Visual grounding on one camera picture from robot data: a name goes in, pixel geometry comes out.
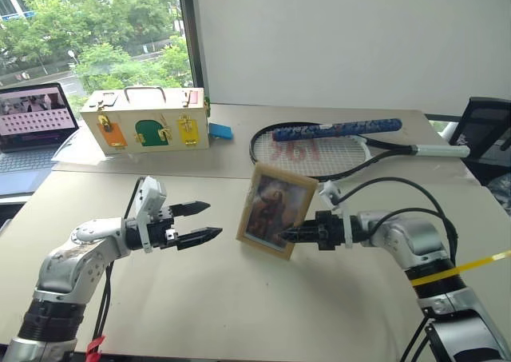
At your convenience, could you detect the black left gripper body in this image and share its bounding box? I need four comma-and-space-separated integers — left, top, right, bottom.
146, 204, 181, 251

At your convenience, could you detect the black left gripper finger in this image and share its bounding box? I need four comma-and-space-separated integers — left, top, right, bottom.
170, 201, 212, 219
176, 227, 224, 252

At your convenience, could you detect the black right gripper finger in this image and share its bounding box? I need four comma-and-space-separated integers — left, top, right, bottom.
275, 221, 320, 245

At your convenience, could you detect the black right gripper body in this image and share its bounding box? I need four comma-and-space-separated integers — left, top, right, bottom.
314, 209, 347, 253

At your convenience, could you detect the wooden picture frame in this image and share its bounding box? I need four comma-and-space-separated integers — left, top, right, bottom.
235, 161, 321, 262

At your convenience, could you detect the small blue block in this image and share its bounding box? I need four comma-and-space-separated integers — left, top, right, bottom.
208, 122, 234, 141

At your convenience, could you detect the blue patterned tube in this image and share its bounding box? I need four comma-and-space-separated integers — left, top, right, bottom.
271, 117, 402, 143

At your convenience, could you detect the wooden latch box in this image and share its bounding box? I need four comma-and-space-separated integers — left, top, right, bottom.
79, 85, 212, 157

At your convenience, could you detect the red tape tag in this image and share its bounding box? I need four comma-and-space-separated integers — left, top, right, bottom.
86, 334, 107, 357

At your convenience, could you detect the black tennis racket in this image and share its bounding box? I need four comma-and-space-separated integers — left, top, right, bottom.
248, 121, 472, 180

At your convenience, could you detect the open laptop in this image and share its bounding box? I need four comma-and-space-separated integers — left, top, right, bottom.
0, 82, 81, 197

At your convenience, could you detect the black office chair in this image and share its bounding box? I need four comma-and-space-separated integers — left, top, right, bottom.
441, 96, 511, 188

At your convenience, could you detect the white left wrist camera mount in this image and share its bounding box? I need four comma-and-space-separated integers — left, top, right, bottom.
133, 175, 168, 254

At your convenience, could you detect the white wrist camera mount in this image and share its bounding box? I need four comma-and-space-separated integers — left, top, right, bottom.
133, 175, 168, 254
318, 180, 355, 250

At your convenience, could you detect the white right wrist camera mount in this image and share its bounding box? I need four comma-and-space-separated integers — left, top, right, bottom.
318, 180, 355, 250

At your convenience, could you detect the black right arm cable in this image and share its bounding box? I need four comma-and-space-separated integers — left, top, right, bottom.
335, 176, 458, 267

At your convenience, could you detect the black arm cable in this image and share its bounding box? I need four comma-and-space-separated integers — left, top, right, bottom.
90, 176, 147, 362
335, 176, 458, 267

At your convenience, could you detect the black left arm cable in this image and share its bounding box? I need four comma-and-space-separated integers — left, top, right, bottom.
90, 176, 147, 362

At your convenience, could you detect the yellow strap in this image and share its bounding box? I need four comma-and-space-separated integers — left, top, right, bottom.
410, 249, 511, 288

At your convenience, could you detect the dark window frame post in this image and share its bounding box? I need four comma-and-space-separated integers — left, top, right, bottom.
176, 0, 211, 100

